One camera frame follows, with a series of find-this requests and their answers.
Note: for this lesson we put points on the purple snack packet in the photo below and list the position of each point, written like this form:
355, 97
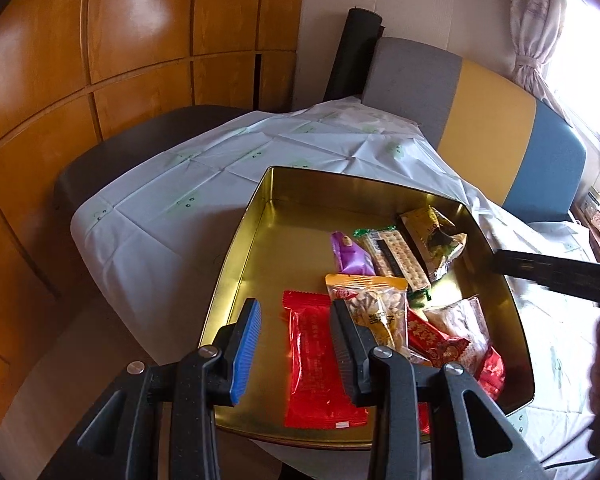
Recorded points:
350, 255

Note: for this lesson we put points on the small dark red packet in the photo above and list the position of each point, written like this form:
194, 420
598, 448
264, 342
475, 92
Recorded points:
491, 372

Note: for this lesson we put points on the dark grey seat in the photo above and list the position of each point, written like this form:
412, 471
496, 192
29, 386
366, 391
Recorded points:
130, 140

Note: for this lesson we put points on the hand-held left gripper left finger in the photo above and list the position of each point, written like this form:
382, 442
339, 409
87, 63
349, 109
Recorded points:
245, 352

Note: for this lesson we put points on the tied beige curtain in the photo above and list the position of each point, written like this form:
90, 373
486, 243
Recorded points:
530, 35

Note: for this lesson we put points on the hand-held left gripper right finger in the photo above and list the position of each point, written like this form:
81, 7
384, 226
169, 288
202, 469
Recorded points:
344, 352

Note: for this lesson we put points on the clear white snack packet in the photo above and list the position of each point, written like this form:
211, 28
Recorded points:
460, 317

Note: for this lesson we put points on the maroon and gold tin box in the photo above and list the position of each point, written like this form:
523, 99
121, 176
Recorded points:
280, 240

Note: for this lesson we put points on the patterned tissue box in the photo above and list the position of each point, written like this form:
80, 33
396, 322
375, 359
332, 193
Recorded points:
597, 215

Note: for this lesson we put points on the black rolled mat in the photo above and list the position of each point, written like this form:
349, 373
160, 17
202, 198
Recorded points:
352, 55

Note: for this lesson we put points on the white printed tablecloth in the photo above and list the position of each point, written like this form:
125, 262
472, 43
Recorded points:
180, 185

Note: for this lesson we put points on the grey yellow blue chair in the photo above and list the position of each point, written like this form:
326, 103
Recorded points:
490, 125

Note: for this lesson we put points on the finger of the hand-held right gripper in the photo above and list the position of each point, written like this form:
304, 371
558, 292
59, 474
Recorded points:
555, 272

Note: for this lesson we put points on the yellow green crinkled packet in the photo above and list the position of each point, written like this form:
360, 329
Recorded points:
430, 235

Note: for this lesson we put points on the red patterned snack packet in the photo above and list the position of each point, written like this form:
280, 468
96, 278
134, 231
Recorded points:
435, 342

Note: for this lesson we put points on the window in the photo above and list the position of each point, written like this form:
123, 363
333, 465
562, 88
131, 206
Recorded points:
590, 60

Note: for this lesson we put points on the wooden wardrobe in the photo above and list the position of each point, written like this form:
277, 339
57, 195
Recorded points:
130, 35

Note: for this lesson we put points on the clear packet orange top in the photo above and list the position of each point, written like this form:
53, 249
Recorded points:
375, 305

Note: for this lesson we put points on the cracker packet green ends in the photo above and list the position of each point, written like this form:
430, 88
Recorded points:
392, 260

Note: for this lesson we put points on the large plain red packet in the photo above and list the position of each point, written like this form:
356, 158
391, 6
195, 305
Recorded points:
312, 360

